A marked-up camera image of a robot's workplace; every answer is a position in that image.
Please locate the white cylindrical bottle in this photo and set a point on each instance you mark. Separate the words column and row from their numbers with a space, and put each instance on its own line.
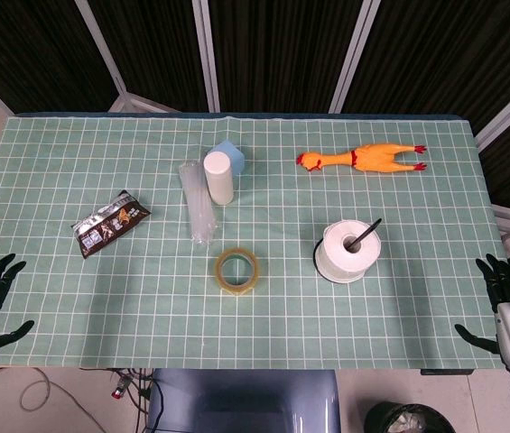
column 218, row 180

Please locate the white toilet paper roll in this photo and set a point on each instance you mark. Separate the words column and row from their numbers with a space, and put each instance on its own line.
column 333, row 257

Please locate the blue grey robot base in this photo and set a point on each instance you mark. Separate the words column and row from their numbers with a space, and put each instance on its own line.
column 241, row 401

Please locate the brown snack bag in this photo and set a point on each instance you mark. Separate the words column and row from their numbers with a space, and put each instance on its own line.
column 108, row 225

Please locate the yellow rubber chicken toy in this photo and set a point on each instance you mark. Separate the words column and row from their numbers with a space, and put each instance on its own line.
column 372, row 158

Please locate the light blue sponge block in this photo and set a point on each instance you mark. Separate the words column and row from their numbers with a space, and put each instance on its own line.
column 236, row 158

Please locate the clear yellowish packing tape roll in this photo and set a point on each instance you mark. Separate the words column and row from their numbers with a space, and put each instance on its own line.
column 220, row 275

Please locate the black trash bin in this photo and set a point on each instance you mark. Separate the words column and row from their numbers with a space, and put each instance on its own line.
column 408, row 419

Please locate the green grid tablecloth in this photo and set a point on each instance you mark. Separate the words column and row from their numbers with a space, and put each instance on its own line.
column 146, row 315

